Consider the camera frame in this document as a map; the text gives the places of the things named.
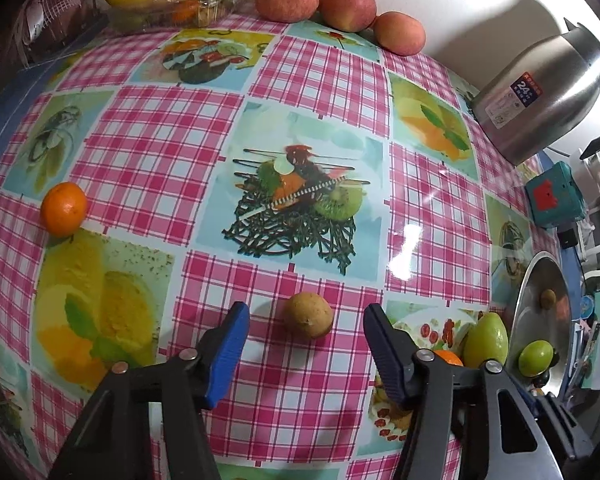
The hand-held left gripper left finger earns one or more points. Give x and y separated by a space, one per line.
226 355

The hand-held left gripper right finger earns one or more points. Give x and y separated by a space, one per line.
387 355

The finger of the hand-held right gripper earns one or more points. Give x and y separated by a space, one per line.
565 430

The round green fruit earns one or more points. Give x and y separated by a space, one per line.
535 358

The stainless steel plate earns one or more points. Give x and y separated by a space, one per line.
530 310

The mandarin orange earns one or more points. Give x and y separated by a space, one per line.
449 358
64 209

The pear-shaped green fruit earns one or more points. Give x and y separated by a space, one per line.
486 340

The blue round tin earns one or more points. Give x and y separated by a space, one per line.
587 306

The small black adapter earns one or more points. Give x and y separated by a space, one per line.
568 238

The pink checkered printed tablecloth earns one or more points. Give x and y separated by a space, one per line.
180 160

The teal box with red label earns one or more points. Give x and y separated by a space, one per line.
555 197

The stainless steel thermos jug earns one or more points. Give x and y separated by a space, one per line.
540 95

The clear plastic container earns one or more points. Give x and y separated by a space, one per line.
215 2

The pink flower bouquet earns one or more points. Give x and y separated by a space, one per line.
55 5

